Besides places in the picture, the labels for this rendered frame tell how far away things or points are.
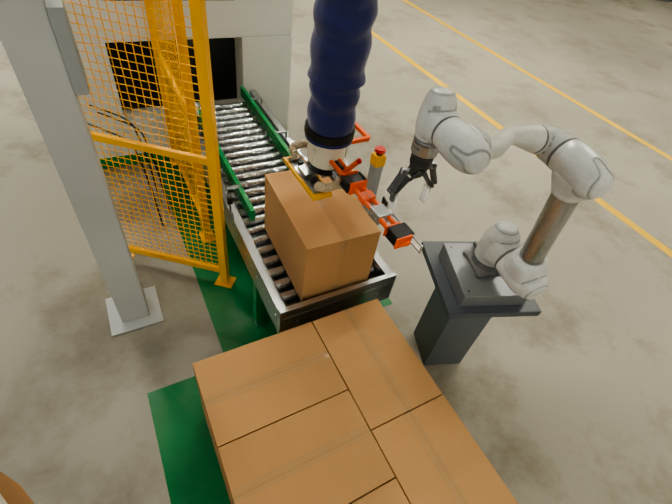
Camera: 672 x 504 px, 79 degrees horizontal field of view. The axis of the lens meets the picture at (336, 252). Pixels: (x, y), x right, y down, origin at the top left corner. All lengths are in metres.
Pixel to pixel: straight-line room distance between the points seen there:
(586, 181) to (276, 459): 1.51
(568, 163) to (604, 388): 2.01
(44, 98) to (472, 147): 1.54
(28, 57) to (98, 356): 1.63
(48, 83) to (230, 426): 1.48
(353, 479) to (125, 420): 1.30
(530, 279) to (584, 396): 1.37
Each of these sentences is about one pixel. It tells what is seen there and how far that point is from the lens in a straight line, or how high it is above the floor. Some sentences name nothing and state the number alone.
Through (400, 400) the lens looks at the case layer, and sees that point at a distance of 1.99.
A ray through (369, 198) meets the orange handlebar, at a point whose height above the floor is 1.26.
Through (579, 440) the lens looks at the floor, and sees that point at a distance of 3.00.
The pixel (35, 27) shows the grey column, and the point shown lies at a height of 1.70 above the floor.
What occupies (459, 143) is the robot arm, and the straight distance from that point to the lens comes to 1.17.
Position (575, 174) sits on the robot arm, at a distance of 1.59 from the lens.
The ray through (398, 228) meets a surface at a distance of 1.57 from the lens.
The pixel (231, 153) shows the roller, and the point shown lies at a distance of 3.18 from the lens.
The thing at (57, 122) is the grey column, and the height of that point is 1.36.
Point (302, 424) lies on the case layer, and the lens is 1.87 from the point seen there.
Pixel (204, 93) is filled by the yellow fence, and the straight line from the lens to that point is 2.09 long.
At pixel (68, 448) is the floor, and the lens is 2.61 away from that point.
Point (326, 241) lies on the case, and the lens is 1.92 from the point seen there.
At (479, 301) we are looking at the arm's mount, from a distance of 2.13.
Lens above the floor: 2.29
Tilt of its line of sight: 45 degrees down
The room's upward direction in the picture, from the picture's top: 11 degrees clockwise
